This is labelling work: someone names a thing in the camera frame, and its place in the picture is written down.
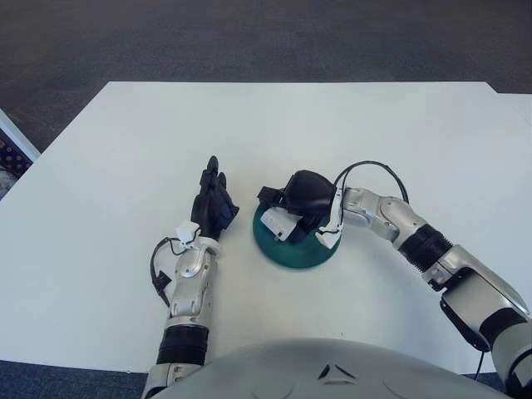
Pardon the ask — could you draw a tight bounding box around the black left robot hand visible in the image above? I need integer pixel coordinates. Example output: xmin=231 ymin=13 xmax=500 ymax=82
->
xmin=190 ymin=155 xmax=242 ymax=241

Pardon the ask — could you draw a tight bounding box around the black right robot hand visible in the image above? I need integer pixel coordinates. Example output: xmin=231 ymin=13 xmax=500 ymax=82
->
xmin=256 ymin=169 xmax=337 ymax=244

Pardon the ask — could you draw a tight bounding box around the white charger block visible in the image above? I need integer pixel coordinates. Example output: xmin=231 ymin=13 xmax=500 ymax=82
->
xmin=260 ymin=207 xmax=304 ymax=242

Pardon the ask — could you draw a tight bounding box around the teal round plate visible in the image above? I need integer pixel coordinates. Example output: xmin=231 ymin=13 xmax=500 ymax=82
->
xmin=252 ymin=205 xmax=344 ymax=271

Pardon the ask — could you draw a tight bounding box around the grey robot torso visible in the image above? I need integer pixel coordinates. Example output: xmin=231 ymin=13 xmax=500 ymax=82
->
xmin=155 ymin=338 xmax=510 ymax=399

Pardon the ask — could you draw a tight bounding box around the white edged patterned board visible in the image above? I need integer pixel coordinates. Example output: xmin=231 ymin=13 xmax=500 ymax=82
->
xmin=0 ymin=108 xmax=42 ymax=200

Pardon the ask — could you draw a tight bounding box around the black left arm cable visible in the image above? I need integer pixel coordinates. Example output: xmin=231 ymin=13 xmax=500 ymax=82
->
xmin=150 ymin=237 xmax=188 ymax=308

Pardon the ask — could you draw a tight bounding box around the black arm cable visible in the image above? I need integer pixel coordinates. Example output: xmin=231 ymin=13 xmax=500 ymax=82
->
xmin=334 ymin=160 xmax=411 ymax=204
xmin=150 ymin=237 xmax=188 ymax=308

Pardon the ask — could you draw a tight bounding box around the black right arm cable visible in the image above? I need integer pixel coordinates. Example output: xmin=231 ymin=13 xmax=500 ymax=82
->
xmin=334 ymin=160 xmax=411 ymax=204

